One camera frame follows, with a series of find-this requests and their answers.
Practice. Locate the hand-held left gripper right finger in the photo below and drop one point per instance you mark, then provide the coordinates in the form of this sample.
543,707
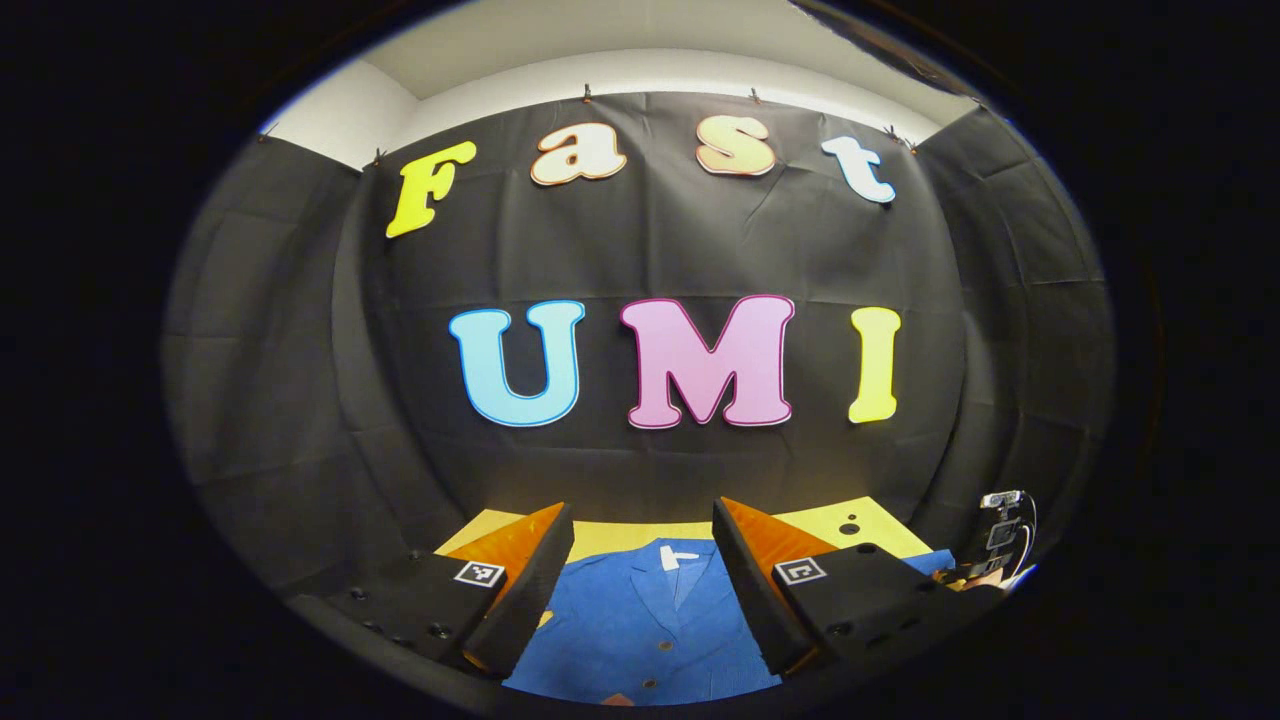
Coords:
745,585

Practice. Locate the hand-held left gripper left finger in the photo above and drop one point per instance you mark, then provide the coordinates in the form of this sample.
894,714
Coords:
530,585

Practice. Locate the blue button shirt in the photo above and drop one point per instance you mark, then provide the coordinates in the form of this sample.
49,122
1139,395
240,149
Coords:
640,620

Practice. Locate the black backdrop cloth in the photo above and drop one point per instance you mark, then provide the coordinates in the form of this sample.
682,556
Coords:
700,260

